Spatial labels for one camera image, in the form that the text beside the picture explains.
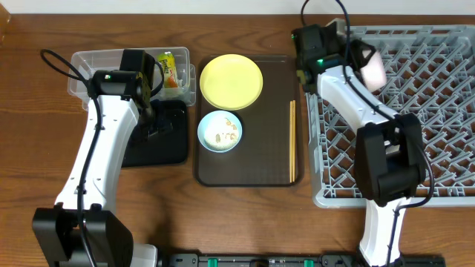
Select pink bowl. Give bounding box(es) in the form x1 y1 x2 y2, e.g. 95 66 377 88
361 51 387 92

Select green yellow snack wrapper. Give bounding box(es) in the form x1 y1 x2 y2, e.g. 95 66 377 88
157 51 178 88

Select grey dishwasher rack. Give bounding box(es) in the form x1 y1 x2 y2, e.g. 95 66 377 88
306 25 474 208

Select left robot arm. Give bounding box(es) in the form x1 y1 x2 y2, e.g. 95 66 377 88
33 70 160 266

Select clear plastic bin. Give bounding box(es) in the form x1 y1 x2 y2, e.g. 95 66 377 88
71 47 196 106

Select black rectangular tray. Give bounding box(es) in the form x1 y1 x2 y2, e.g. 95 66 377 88
122 100 189 168

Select light blue bowl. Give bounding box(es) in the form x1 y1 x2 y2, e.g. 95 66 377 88
197 111 243 153

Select yellow plate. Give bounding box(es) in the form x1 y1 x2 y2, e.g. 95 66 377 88
200 54 263 111

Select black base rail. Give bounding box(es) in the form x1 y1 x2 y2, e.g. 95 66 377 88
163 252 446 267

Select rice and nut scraps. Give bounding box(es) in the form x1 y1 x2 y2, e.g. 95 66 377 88
205 117 240 151

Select dark brown serving tray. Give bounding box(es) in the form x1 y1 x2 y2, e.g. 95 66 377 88
193 55 304 188

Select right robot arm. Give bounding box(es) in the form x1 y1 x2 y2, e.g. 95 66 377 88
292 20 428 266

